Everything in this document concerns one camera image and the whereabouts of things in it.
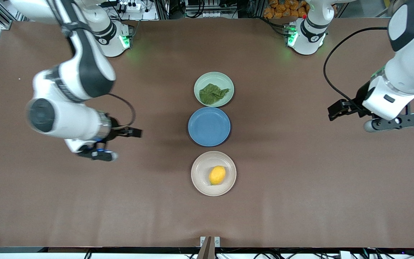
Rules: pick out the pale green plate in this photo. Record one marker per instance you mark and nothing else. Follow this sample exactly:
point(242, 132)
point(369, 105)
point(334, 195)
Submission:
point(223, 79)

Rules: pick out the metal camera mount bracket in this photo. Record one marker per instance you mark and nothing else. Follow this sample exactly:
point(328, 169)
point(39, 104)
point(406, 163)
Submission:
point(210, 246)

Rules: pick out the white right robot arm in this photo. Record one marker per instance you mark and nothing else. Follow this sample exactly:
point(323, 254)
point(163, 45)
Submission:
point(70, 120)

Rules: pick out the bag of oranges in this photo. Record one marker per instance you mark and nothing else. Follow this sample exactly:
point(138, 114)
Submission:
point(282, 9)

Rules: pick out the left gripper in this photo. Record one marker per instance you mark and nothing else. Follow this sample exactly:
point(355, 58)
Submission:
point(360, 99)

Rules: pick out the yellow lemon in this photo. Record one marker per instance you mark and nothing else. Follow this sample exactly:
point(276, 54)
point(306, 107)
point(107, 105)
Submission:
point(217, 175)

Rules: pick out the beige plate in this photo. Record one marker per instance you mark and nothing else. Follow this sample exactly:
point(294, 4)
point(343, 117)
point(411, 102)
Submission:
point(201, 169)

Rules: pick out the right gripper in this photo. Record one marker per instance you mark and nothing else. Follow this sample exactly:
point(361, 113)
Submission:
point(117, 132)

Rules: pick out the white power strip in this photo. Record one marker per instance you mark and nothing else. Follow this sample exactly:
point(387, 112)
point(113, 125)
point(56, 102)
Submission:
point(131, 7)

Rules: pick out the green lettuce leaf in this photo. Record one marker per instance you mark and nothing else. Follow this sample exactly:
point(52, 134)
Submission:
point(212, 94)

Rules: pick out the white power adapter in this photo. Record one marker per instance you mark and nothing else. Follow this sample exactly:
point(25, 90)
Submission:
point(345, 255)

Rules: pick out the blue plate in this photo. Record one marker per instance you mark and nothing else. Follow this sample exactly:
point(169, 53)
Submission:
point(209, 126)

